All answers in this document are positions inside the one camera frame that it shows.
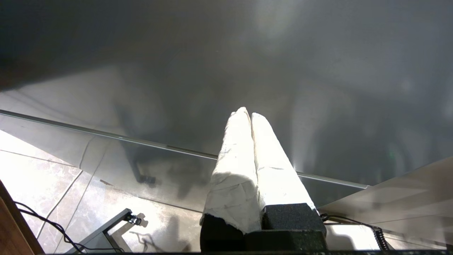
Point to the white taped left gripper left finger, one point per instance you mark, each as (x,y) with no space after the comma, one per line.
(233,177)

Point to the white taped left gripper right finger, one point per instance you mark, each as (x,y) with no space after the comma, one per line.
(276,170)

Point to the tall glossy cabinet unit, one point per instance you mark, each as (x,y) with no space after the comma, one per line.
(177,71)

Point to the light gray base cabinet panel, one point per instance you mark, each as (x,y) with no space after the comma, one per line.
(407,200)

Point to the chrome cabinet trim strip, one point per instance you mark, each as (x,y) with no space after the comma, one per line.
(106,134)

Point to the gray metal stand leg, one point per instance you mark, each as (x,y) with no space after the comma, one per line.
(106,226)

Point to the brown wooden furniture panel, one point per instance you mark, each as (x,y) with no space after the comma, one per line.
(10,235)

